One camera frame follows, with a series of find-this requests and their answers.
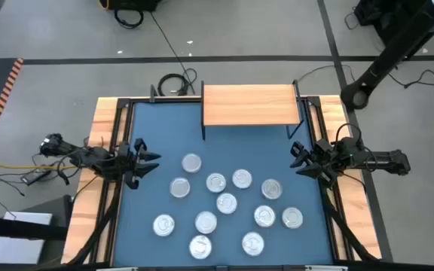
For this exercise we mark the teal Trader Joe's tuna can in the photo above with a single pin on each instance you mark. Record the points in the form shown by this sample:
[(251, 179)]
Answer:
[(200, 247), (252, 243)]

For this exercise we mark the black power adapter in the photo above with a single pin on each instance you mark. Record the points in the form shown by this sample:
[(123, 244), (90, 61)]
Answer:
[(36, 177)]

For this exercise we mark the black beam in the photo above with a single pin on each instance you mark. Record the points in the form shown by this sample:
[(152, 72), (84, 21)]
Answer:
[(13, 227)]

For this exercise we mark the black box with yellow trim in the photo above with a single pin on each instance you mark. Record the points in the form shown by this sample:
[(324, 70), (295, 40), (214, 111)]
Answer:
[(134, 3)]

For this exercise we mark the blue label tuna can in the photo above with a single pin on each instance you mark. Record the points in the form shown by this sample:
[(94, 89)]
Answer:
[(264, 216), (226, 203)]

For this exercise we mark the silver-lidded tuna can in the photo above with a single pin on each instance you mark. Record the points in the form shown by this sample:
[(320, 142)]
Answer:
[(292, 218), (271, 189), (180, 187), (216, 182), (163, 225)]

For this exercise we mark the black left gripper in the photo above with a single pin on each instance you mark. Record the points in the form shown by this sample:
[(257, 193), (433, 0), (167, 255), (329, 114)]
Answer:
[(124, 162)]

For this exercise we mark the white bracket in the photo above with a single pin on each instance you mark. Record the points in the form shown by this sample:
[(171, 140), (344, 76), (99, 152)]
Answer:
[(117, 268), (326, 268)]

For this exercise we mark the black perforated tower stand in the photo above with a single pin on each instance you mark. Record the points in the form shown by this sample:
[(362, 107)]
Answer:
[(398, 41)]

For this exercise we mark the white board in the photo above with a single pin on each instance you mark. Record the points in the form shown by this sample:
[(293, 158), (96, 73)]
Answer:
[(17, 248)]

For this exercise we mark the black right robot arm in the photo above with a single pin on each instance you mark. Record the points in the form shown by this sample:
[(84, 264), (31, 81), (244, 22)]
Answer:
[(382, 160)]

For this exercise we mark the wooden shelf with black legs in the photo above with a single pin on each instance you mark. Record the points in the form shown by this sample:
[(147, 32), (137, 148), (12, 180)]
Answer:
[(251, 105)]

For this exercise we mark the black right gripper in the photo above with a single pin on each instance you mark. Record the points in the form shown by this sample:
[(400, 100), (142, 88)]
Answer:
[(326, 156)]

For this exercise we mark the dark grey cabinet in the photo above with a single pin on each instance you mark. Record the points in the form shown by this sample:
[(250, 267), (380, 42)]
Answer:
[(57, 211)]

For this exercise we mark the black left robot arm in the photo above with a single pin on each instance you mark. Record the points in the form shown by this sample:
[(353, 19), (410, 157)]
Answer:
[(89, 156)]

